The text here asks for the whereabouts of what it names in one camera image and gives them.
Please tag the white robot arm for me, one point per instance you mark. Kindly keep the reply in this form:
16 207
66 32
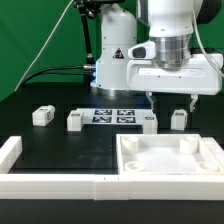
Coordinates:
170 24

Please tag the black camera stand pole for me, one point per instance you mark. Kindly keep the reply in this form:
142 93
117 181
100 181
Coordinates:
89 9

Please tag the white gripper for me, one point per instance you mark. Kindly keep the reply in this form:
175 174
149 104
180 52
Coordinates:
196 76

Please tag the white U-shaped obstacle fence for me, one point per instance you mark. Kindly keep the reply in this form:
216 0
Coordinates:
107 187

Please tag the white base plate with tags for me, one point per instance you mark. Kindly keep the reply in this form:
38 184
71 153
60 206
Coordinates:
90 116

